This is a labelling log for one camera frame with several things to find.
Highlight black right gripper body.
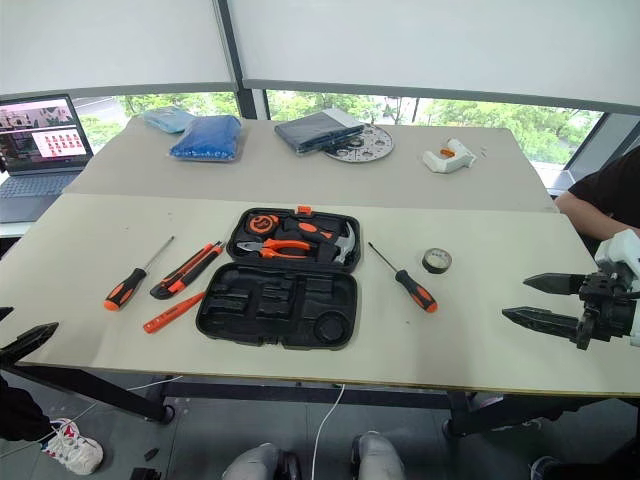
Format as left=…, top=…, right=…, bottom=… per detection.
left=575, top=272, right=640, bottom=351

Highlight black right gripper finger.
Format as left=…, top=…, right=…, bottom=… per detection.
left=501, top=306, right=584, bottom=342
left=523, top=272, right=584, bottom=297

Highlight black orange handled screwdriver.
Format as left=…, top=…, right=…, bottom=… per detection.
left=103, top=235, right=176, bottom=313
left=368, top=242, right=440, bottom=315

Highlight black electrical tape roll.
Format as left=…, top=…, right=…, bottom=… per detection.
left=421, top=247, right=454, bottom=275

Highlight orange test pen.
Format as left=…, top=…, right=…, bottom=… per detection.
left=143, top=291, right=208, bottom=335

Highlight black orange utility knife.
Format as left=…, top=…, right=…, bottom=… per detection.
left=149, top=240, right=226, bottom=301

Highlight black tool case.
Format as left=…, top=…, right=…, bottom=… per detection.
left=195, top=207, right=363, bottom=352

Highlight bystander dark trouser leg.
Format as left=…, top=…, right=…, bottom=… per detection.
left=0, top=374, right=55, bottom=444

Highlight bystander black shirt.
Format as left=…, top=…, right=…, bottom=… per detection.
left=567, top=147, right=640, bottom=230

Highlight white red sneaker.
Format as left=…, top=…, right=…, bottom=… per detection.
left=41, top=418, right=105, bottom=477

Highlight dark shoe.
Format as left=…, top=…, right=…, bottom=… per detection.
left=528, top=455, right=562, bottom=480

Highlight open grey laptop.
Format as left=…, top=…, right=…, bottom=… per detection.
left=0, top=93, right=95, bottom=224

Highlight claw hammer with orange grip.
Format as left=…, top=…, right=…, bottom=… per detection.
left=279, top=218, right=361, bottom=266

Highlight round perforated metal disc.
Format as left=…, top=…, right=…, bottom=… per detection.
left=324, top=123, right=396, bottom=163

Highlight light blue plastic bag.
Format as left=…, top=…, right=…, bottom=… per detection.
left=142, top=105, right=197, bottom=135

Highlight orange black tape measure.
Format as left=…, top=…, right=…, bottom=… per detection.
left=244, top=213, right=279, bottom=235

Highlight white roller blind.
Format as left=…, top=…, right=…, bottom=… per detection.
left=227, top=0, right=640, bottom=115
left=0, top=0, right=240, bottom=97

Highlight dark blue plastic bag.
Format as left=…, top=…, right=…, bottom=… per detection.
left=168, top=114, right=244, bottom=164

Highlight dark grey folded package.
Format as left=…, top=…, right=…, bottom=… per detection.
left=273, top=108, right=367, bottom=157

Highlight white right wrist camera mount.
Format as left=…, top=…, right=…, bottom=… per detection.
left=594, top=229, right=640, bottom=349

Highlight white floor cable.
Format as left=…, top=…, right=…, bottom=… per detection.
left=311, top=383, right=347, bottom=480

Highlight black metal table frame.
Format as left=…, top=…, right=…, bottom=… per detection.
left=0, top=363, right=640, bottom=442

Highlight orange handled pliers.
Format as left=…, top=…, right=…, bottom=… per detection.
left=235, top=238, right=313, bottom=261

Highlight dark window frame pillar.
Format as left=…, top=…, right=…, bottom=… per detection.
left=216, top=0, right=267, bottom=121

